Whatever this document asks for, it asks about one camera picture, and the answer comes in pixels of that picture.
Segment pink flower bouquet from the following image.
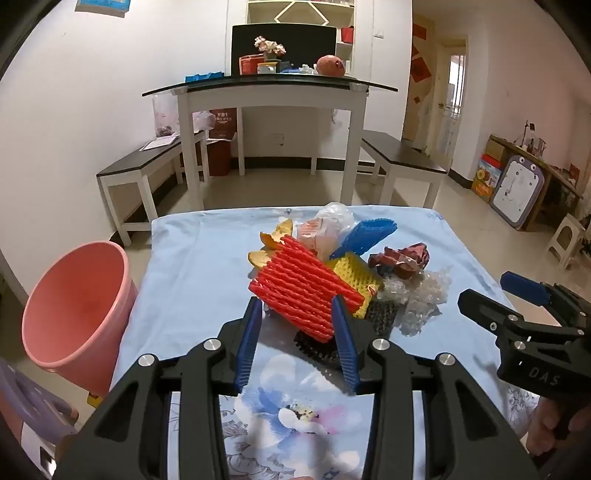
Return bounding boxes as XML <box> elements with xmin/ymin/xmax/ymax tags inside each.
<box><xmin>254</xmin><ymin>36</ymin><xmax>286</xmax><ymax>62</ymax></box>

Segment white door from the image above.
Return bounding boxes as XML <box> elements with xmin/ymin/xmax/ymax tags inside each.
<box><xmin>434</xmin><ymin>37</ymin><xmax>468</xmax><ymax>160</ymax></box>

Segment white plastic stool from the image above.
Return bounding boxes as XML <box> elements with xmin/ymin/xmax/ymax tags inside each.
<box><xmin>546</xmin><ymin>213</ymin><xmax>587</xmax><ymax>269</ymax></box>

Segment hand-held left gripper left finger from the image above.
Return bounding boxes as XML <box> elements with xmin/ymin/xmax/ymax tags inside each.
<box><xmin>54</xmin><ymin>296</ymin><xmax>264</xmax><ymax>480</ymax></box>

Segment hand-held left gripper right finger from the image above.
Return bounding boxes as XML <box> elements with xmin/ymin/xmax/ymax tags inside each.
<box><xmin>331</xmin><ymin>294</ymin><xmax>541</xmax><ymax>480</ymax></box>

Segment red tin box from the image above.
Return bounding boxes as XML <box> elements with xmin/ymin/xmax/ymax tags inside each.
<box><xmin>239</xmin><ymin>54</ymin><xmax>265</xmax><ymax>76</ymax></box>

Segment brown paper bag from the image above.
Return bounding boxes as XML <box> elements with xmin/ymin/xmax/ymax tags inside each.
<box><xmin>209</xmin><ymin>107</ymin><xmax>238</xmax><ymax>140</ymax></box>

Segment white bench with papers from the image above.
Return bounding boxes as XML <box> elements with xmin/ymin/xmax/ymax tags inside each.
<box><xmin>96</xmin><ymin>130</ymin><xmax>208</xmax><ymax>247</ymax></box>

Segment black television screen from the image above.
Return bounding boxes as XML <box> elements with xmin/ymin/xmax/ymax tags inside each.
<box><xmin>231</xmin><ymin>24</ymin><xmax>338</xmax><ymax>77</ymax></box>

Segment black foam fruit net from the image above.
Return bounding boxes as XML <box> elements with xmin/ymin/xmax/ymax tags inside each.
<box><xmin>294</xmin><ymin>300</ymin><xmax>400</xmax><ymax>367</ymax></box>

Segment grey drawing board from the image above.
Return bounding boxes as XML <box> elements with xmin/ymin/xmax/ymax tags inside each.
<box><xmin>488</xmin><ymin>154</ymin><xmax>548</xmax><ymax>230</ymax></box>

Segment red wall decoration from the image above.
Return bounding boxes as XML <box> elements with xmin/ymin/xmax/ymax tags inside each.
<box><xmin>411</xmin><ymin>55</ymin><xmax>432</xmax><ymax>86</ymax></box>

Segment crumpled red paper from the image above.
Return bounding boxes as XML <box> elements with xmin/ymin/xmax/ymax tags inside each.
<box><xmin>368</xmin><ymin>242</ymin><xmax>431</xmax><ymax>278</ymax></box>

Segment person's right hand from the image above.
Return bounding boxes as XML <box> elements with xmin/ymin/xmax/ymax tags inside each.
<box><xmin>526</xmin><ymin>398</ymin><xmax>571</xmax><ymax>457</ymax></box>

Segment yellow foam fruit net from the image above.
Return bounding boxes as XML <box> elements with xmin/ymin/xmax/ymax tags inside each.
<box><xmin>325</xmin><ymin>251</ymin><xmax>384</xmax><ymax>319</ymax></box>

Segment wooden side desk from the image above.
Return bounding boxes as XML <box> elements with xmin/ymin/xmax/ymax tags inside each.
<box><xmin>489</xmin><ymin>134</ymin><xmax>583</xmax><ymax>232</ymax></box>

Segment pink plastic bucket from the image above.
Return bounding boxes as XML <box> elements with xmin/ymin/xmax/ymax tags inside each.
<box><xmin>21</xmin><ymin>241</ymin><xmax>139</xmax><ymax>398</ymax></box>

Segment pomelo peel piece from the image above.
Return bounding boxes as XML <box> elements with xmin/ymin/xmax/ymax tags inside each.
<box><xmin>248</xmin><ymin>249</ymin><xmax>278</xmax><ymax>269</ymax></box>
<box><xmin>261</xmin><ymin>219</ymin><xmax>295</xmax><ymax>248</ymax></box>

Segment white glass-top dining table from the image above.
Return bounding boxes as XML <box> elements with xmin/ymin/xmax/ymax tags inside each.
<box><xmin>141</xmin><ymin>74</ymin><xmax>399</xmax><ymax>210</ymax></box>

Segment blue floral cloth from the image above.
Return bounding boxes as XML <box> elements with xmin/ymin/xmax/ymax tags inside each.
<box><xmin>108</xmin><ymin>205</ymin><xmax>536</xmax><ymax>480</ymax></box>

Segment empty white bench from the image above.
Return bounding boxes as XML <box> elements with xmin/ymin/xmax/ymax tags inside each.
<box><xmin>358</xmin><ymin>130</ymin><xmax>448</xmax><ymax>209</ymax></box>

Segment clear plastic bag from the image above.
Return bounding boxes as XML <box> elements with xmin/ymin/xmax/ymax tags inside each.
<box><xmin>152</xmin><ymin>92</ymin><xmax>180</xmax><ymax>137</ymax></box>

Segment clear bubble wrap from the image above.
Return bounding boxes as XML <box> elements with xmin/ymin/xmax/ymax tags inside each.
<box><xmin>379</xmin><ymin>267</ymin><xmax>450</xmax><ymax>337</ymax></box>

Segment red foam fruit net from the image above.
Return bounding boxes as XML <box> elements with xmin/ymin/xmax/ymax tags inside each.
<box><xmin>248</xmin><ymin>234</ymin><xmax>365</xmax><ymax>342</ymax></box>

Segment colourful toy box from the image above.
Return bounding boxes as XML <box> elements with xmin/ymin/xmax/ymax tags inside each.
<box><xmin>471</xmin><ymin>154</ymin><xmax>502</xmax><ymax>201</ymax></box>

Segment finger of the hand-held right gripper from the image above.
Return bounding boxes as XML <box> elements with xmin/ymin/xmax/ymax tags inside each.
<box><xmin>501</xmin><ymin>271</ymin><xmax>552</xmax><ymax>306</ymax></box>
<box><xmin>458</xmin><ymin>289</ymin><xmax>525</xmax><ymax>335</ymax></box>

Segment white paper sheets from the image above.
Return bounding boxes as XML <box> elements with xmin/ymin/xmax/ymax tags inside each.
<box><xmin>140</xmin><ymin>134</ymin><xmax>178</xmax><ymax>151</ymax></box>

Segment wall poster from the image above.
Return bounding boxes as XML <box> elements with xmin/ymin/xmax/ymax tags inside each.
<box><xmin>75</xmin><ymin>0</ymin><xmax>131</xmax><ymax>18</ymax></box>

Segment white wall shelf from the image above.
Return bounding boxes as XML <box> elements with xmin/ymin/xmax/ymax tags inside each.
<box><xmin>245</xmin><ymin>0</ymin><xmax>356</xmax><ymax>75</ymax></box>

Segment purple plastic stool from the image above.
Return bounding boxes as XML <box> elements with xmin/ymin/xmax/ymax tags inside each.
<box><xmin>0</xmin><ymin>357</ymin><xmax>79</xmax><ymax>480</ymax></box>

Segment blue foam fruit net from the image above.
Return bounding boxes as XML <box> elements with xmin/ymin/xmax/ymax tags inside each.
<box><xmin>329</xmin><ymin>218</ymin><xmax>399</xmax><ymax>260</ymax></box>

